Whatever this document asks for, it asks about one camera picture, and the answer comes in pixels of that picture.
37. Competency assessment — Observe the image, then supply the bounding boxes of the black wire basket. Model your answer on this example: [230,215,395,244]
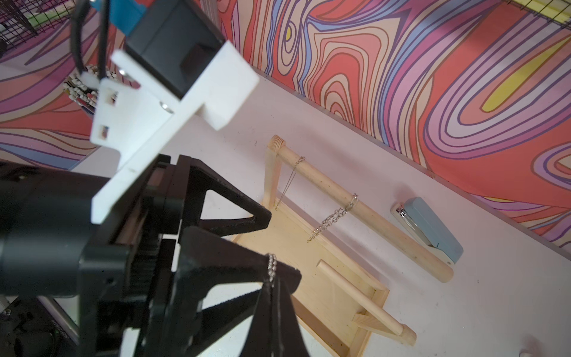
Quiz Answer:
[1,0,76,52]
[503,0,571,28]

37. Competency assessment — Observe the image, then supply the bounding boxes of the blue grey stapler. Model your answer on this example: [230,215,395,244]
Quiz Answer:
[390,197,464,266]

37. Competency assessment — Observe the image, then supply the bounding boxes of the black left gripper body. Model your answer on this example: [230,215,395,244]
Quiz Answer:
[78,155,183,356]

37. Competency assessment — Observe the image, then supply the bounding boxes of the yellow sticky notes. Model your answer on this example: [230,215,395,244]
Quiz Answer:
[512,0,571,23]

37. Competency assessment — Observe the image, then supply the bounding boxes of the black wire basket left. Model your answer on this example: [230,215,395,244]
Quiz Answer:
[1,0,76,52]

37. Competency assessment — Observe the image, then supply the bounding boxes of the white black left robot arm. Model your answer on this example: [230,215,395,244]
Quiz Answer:
[1,155,308,356]

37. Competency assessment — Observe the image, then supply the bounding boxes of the black wire basket back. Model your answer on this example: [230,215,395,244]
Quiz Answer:
[503,0,571,28]

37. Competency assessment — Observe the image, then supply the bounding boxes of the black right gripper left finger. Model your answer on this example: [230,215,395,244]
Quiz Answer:
[239,281,272,357]

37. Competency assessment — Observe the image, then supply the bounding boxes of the chunky silver chain necklace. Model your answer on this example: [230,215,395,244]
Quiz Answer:
[306,192,359,244]

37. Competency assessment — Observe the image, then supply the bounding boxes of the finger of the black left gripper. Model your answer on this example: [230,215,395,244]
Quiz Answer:
[171,227,302,356]
[176,156,272,237]

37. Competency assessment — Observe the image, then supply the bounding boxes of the thin silver necklace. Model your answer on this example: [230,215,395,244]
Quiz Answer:
[274,155,306,211]

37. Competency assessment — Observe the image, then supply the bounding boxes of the cup of pencils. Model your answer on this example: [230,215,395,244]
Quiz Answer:
[62,70,98,116]

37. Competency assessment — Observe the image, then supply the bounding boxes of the wooden jewelry display stand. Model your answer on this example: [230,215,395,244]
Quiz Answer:
[231,135,454,356]

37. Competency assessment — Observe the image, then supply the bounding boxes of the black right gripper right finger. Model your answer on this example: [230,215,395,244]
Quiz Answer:
[272,278,309,357]

